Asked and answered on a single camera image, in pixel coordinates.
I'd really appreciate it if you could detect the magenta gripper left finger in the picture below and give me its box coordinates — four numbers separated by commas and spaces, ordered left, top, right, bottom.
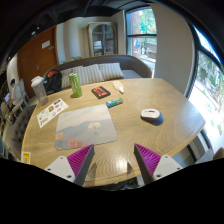
44, 143, 96, 187

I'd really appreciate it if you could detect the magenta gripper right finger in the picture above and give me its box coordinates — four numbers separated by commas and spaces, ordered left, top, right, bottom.
133, 143, 184, 185

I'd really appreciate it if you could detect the pastel floral mouse pad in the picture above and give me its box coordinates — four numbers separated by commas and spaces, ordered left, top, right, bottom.
54, 104, 118, 150

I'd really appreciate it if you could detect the white and navy computer mouse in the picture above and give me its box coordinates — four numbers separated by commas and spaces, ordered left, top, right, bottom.
141, 108, 164, 126

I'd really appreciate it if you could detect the yellow sticker on table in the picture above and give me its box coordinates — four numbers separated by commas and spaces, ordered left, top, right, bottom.
22, 152, 31, 164

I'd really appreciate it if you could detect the white sticker sheet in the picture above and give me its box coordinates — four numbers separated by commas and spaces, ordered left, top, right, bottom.
37, 99, 68, 128

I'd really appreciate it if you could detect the green drink bottle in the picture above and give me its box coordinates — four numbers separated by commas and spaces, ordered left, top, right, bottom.
69, 73, 82, 98

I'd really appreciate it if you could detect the grey tufted chair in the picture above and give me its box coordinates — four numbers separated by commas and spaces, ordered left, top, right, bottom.
10, 105, 35, 160

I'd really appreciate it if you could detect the black and orange box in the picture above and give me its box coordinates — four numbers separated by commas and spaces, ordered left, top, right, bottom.
91, 86, 110, 99

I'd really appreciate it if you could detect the clear plastic wrapped item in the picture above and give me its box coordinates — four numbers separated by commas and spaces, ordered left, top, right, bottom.
113, 81, 124, 93

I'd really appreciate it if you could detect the black backpack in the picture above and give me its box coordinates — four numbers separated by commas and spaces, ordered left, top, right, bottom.
44, 70, 62, 95

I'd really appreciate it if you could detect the striped cushion middle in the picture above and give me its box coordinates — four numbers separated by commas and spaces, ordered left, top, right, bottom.
77, 64, 104, 85

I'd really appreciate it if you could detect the striped cushion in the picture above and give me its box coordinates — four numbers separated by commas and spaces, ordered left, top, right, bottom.
77, 64, 104, 85
99, 63, 124, 80
61, 66, 79, 89

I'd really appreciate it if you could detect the clear grey shaker bottle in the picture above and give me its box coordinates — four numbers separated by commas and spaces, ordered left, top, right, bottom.
31, 76, 48, 105

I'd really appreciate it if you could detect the striped cushion left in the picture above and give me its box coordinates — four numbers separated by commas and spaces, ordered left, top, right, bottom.
61, 66, 79, 89

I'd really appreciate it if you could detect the grey curved sofa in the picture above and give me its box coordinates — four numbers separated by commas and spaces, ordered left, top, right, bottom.
44, 55, 152, 79

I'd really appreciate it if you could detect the striped cushion right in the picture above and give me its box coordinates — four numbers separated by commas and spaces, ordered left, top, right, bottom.
99, 63, 124, 80

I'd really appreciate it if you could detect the brown wooden door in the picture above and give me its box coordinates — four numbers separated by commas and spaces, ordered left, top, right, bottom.
18, 26, 57, 93

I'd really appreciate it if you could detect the glass door cabinet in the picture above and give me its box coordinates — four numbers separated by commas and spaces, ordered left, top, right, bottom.
87, 22, 117, 56

